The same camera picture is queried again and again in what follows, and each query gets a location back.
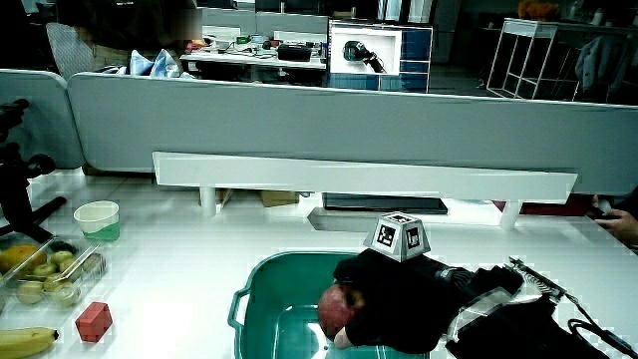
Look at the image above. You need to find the light blue plastic bag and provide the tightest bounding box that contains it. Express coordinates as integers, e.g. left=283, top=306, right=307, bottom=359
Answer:
left=129, top=48, right=194, bottom=80

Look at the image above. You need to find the yellow banana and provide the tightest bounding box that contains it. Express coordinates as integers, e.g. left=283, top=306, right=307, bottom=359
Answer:
left=0, top=326, right=61, bottom=359

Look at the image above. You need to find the person's right hand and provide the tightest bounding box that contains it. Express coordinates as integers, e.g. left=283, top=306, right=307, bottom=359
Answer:
left=332, top=211, right=474, bottom=355

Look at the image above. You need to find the white background desk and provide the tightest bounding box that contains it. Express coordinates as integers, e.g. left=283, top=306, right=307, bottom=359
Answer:
left=178, top=48, right=328, bottom=72

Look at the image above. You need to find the green plastic plate basin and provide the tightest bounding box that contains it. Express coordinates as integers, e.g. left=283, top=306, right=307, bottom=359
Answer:
left=227, top=250, right=431, bottom=359

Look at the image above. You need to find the pile of green fruits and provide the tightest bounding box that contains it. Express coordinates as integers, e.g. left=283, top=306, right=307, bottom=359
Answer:
left=14, top=249, right=84, bottom=308

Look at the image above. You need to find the orange mango fruit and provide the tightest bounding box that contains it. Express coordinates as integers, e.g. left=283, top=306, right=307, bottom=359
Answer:
left=0, top=243, right=48, bottom=274

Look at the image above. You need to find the red apple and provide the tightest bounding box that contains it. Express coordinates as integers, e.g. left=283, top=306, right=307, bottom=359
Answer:
left=317, top=283, right=358, bottom=343

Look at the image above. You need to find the brown cardboard box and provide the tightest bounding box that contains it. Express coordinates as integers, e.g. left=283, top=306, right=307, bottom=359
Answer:
left=258, top=189, right=301, bottom=208

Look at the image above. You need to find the white wire rack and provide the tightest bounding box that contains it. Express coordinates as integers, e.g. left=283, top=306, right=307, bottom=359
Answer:
left=485, top=17, right=585, bottom=101

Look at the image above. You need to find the black cable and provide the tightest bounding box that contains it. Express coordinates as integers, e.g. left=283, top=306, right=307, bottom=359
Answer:
left=567, top=317, right=638, bottom=359

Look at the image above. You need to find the metal strip tool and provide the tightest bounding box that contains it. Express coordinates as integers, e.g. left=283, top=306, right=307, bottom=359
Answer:
left=506, top=255, right=582, bottom=306

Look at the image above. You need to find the long grey partition panel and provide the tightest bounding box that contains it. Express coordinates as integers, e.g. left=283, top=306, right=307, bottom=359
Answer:
left=67, top=72, right=638, bottom=196

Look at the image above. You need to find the red cube block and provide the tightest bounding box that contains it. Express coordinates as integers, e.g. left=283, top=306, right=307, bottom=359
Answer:
left=75, top=301, right=115, bottom=344

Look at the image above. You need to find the dark red flat object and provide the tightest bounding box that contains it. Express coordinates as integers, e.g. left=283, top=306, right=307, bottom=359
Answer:
left=492, top=193, right=595, bottom=217

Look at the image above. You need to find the white and green paper cup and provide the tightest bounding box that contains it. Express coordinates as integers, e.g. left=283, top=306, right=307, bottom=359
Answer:
left=73, top=199, right=122, bottom=243

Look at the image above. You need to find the white and blue product box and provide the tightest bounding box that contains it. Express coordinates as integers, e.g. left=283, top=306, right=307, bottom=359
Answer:
left=326, top=19, right=435, bottom=94

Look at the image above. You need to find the short grey partition panel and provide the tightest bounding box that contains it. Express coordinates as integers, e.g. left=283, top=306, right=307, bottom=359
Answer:
left=0, top=68, right=87, bottom=171

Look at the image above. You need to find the clear plastic fruit container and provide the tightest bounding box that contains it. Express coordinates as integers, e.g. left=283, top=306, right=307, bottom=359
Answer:
left=0, top=235, right=108, bottom=320

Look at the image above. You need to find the white desk shelf riser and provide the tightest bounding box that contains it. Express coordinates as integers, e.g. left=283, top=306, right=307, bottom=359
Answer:
left=152, top=151, right=579, bottom=231

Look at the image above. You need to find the grey hanging garment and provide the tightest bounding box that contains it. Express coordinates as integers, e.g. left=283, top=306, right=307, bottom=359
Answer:
left=574, top=34, right=638, bottom=94

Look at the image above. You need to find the orange object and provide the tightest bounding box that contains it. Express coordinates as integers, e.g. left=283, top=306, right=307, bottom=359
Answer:
left=516, top=0, right=561, bottom=22

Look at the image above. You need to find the black bag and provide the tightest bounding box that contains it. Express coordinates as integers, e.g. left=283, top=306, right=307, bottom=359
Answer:
left=276, top=43, right=314, bottom=63

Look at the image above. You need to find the person's right forearm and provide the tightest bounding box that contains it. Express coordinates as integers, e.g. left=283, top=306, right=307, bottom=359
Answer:
left=445, top=263, right=615, bottom=359

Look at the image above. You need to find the black camera tripod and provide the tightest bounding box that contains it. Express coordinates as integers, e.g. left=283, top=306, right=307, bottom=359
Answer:
left=0, top=98, right=68, bottom=244

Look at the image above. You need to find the black flat keyboard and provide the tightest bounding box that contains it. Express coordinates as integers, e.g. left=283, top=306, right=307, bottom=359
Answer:
left=322, top=191, right=450, bottom=216

